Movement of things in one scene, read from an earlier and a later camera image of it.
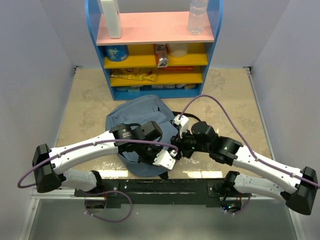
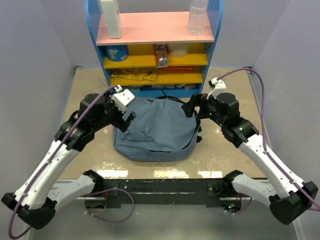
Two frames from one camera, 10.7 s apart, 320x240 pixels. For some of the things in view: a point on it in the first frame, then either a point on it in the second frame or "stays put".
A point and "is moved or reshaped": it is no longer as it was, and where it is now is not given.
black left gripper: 158,148 to 121,122
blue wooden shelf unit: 156,56 stays put
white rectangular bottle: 111,12 stays put
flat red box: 178,68 stays put
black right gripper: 179,142 to 197,100
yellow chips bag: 146,74 stays put
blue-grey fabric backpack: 139,109 is moved or reshaped
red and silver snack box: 161,54 stays put
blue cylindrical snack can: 116,53 stays put
